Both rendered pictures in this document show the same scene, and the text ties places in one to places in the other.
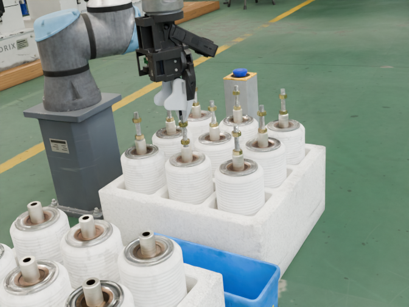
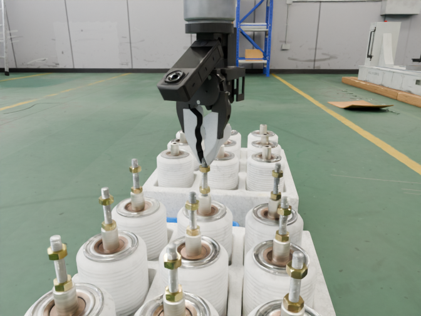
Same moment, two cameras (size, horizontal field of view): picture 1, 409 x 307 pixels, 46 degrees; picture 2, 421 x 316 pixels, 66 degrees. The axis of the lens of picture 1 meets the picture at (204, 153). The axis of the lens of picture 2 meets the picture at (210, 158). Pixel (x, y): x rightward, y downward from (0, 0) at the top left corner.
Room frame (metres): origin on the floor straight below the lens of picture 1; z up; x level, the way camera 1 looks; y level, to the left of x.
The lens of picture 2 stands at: (1.37, -0.17, 0.52)
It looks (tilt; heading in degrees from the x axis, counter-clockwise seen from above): 19 degrees down; 154
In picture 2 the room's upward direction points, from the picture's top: straight up
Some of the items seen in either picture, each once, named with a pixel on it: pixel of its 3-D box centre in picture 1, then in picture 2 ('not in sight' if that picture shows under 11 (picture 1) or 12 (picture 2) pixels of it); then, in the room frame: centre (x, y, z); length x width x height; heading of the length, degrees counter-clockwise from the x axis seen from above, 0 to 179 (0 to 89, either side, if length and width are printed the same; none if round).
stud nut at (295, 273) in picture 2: not in sight; (296, 269); (1.18, 0.01, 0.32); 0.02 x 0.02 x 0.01; 18
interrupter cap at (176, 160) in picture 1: (187, 159); (204, 210); (0.92, 0.04, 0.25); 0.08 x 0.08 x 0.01
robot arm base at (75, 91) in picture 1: (69, 84); not in sight; (1.25, 0.33, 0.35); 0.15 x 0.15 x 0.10
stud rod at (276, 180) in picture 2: (138, 128); (276, 185); (0.98, 0.14, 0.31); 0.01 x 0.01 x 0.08
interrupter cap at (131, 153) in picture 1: (142, 151); (274, 214); (0.98, 0.14, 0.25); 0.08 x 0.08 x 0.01
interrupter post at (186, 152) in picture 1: (186, 153); (204, 204); (0.92, 0.04, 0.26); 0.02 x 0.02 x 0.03
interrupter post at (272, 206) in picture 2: (140, 146); (274, 207); (0.98, 0.14, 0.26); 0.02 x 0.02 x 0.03
